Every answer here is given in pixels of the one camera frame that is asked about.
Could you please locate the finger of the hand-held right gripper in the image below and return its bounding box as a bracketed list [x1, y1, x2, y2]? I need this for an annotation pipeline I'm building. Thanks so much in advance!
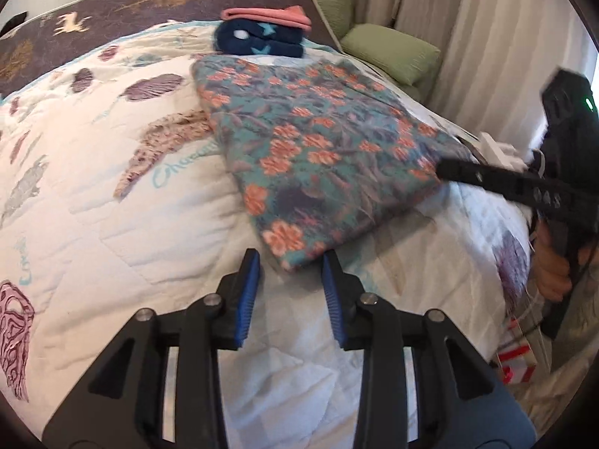
[436, 158, 586, 218]

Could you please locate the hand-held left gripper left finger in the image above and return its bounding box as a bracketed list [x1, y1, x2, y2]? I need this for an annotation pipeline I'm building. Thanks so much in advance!
[42, 248, 261, 449]

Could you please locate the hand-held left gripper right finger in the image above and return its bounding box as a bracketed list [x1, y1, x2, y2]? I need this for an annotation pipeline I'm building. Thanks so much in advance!
[322, 249, 513, 449]

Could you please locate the teal floral garment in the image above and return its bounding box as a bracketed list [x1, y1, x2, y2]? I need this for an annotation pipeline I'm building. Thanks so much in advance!
[191, 54, 473, 274]

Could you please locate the person's right hand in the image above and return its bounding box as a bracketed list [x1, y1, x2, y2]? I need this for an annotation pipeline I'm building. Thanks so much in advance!
[533, 222, 574, 302]

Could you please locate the white power strip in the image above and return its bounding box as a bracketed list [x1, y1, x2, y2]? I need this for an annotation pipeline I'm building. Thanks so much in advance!
[477, 132, 529, 171]

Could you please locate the beige curtain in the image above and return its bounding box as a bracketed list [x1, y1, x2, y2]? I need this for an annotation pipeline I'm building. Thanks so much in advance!
[341, 0, 599, 150]

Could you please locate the white printed quilt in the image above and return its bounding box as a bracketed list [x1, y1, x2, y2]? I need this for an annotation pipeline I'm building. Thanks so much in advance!
[0, 19, 534, 449]

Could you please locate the large green pillow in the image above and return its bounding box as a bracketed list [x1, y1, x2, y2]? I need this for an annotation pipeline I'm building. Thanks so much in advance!
[341, 23, 441, 86]

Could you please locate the red and white box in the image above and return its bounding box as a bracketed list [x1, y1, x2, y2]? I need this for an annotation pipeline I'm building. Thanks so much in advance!
[496, 318, 539, 384]

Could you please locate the small green pillow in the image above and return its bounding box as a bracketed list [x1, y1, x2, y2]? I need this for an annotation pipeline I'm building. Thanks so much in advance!
[311, 0, 354, 40]

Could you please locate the folded navy star-print fleece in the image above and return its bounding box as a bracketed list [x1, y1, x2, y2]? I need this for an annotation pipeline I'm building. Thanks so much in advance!
[214, 19, 305, 59]

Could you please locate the folded pink cloth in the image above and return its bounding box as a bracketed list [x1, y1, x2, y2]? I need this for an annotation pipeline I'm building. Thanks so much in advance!
[221, 6, 312, 30]

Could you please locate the brown deer-print bed sheet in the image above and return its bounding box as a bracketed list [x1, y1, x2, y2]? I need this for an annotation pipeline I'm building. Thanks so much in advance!
[0, 0, 342, 99]

